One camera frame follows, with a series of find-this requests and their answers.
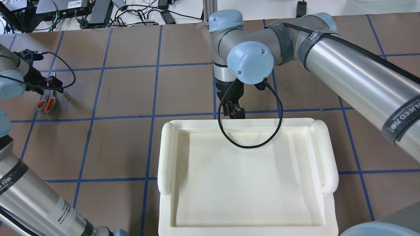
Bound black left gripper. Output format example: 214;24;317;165
14;49;63;89

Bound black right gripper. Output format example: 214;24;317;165
215;80;245;119

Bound grey orange scissors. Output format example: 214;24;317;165
35;90;58;113

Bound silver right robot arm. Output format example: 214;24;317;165
208;10;419;161

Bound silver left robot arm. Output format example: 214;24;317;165
0;45;128;236

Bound white plastic tray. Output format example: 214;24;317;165
157;118;339;236

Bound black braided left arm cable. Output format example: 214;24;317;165
0;51;76;90

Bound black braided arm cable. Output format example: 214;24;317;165
0;51;76;90
217;22;420;149

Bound black coiled cables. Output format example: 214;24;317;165
0;0;204;33

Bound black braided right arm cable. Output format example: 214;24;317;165
217;22;420;149

